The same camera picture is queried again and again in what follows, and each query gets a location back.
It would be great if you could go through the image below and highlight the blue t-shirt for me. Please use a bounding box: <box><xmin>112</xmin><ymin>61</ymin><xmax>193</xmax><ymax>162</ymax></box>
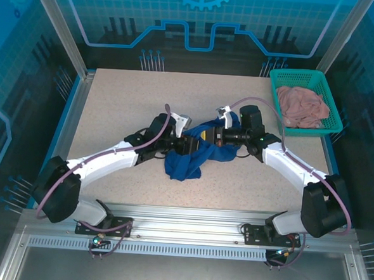
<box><xmin>162</xmin><ymin>115</ymin><xmax>242</xmax><ymax>185</ymax></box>

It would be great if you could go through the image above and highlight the pink crumpled cloth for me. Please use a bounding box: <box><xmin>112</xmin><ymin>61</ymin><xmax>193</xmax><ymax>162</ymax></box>
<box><xmin>272</xmin><ymin>84</ymin><xmax>332</xmax><ymax>131</ymax></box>

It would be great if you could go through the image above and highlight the green plastic mesh basket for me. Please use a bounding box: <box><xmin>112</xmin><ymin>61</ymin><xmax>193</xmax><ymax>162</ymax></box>
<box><xmin>265</xmin><ymin>68</ymin><xmax>347</xmax><ymax>141</ymax></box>

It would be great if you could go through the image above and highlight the small connector with LEDs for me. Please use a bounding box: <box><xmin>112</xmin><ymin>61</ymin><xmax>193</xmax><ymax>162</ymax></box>
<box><xmin>273</xmin><ymin>246</ymin><xmax>295</xmax><ymax>258</ymax></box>
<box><xmin>92</xmin><ymin>231</ymin><xmax>112</xmax><ymax>248</ymax></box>

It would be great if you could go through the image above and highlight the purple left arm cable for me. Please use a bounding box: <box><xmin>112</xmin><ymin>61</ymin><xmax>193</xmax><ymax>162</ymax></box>
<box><xmin>33</xmin><ymin>96</ymin><xmax>143</xmax><ymax>262</ymax></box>

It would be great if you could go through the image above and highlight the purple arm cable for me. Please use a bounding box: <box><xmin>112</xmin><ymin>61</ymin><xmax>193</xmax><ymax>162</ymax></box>
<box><xmin>216</xmin><ymin>95</ymin><xmax>360</xmax><ymax>275</ymax></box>
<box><xmin>33</xmin><ymin>96</ymin><xmax>143</xmax><ymax>262</ymax></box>

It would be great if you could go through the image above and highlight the aluminium mounting rail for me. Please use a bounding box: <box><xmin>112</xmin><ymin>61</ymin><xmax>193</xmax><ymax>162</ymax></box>
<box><xmin>18</xmin><ymin>196</ymin><xmax>359</xmax><ymax>257</ymax></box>

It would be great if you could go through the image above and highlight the aluminium side rail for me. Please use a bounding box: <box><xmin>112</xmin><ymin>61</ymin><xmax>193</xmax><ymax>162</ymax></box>
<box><xmin>318</xmin><ymin>135</ymin><xmax>345</xmax><ymax>181</ymax></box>
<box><xmin>35</xmin><ymin>69</ymin><xmax>95</xmax><ymax>212</ymax></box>

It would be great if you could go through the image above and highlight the slotted grey cable duct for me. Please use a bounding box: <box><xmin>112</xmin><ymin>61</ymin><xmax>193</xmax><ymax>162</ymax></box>
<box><xmin>26</xmin><ymin>235</ymin><xmax>269</xmax><ymax>263</ymax></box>

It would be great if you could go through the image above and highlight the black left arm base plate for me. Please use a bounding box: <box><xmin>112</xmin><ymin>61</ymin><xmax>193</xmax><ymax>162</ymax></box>
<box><xmin>75</xmin><ymin>214</ymin><xmax>136</xmax><ymax>239</ymax></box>

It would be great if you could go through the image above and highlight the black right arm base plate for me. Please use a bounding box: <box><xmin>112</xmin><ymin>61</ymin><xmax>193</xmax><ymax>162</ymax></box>
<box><xmin>242</xmin><ymin>224</ymin><xmax>303</xmax><ymax>248</ymax></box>

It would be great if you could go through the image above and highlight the aluminium frame post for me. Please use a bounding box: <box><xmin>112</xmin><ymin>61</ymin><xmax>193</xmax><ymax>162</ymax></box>
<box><xmin>22</xmin><ymin>0</ymin><xmax>100</xmax><ymax>82</ymax></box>
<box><xmin>316</xmin><ymin>0</ymin><xmax>374</xmax><ymax>77</ymax></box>

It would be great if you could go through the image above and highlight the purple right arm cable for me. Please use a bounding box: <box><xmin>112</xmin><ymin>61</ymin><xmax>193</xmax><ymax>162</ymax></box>
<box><xmin>216</xmin><ymin>95</ymin><xmax>360</xmax><ymax>275</ymax></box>

